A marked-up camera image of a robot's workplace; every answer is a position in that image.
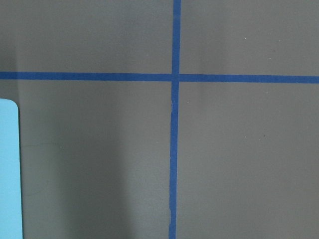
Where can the blue tape grid lines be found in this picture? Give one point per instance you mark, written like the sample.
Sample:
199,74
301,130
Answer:
175,78

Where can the light blue plastic bin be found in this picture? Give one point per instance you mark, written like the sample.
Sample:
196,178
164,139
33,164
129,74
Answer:
10,188

